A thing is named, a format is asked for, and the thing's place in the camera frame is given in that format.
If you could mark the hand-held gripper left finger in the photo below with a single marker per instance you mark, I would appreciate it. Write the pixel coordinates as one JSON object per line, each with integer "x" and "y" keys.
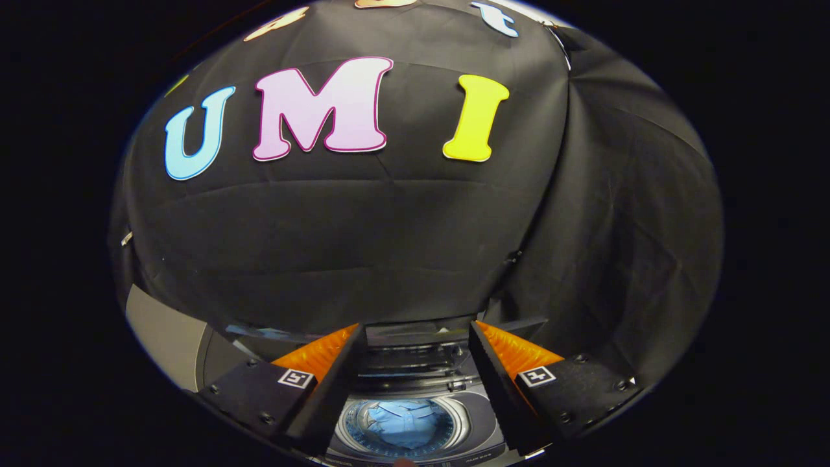
{"x": 334, "y": 389}

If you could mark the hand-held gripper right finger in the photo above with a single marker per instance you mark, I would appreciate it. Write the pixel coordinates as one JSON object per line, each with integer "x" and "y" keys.
{"x": 502, "y": 389}

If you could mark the dark grey washing machine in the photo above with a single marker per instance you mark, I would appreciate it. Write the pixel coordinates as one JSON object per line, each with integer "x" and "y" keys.
{"x": 480, "y": 415}

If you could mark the light blue polo shirt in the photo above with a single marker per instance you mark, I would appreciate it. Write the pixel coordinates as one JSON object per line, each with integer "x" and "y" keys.
{"x": 405, "y": 421}

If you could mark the black backdrop cloth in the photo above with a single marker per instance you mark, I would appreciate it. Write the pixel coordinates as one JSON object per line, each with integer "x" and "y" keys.
{"x": 389, "y": 246}

